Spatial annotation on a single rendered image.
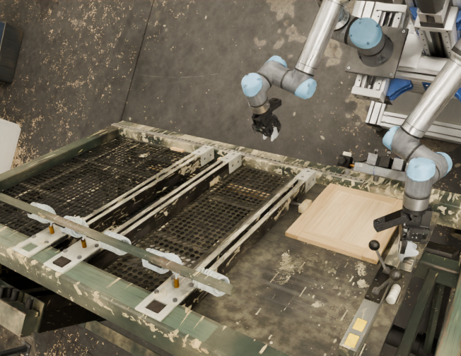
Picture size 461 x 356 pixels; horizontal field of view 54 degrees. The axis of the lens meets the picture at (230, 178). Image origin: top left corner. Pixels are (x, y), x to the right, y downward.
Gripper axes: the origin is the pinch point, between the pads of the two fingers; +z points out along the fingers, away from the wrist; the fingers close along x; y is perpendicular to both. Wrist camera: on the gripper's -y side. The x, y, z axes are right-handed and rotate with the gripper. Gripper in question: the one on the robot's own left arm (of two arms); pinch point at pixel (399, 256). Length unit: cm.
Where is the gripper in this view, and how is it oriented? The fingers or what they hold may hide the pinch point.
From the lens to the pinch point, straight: 164.3
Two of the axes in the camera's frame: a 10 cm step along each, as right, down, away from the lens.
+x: 2.2, -4.6, 8.6
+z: 0.3, 8.9, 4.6
